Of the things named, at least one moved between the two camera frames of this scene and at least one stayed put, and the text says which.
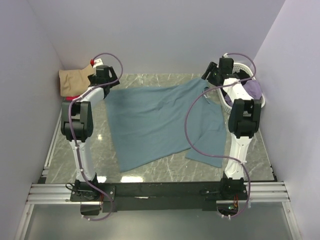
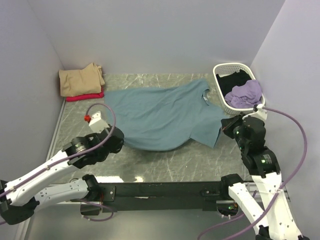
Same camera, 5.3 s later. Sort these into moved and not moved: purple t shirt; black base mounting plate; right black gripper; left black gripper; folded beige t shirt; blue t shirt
Moved: right black gripper; left black gripper; blue t shirt
Not moved: black base mounting plate; folded beige t shirt; purple t shirt
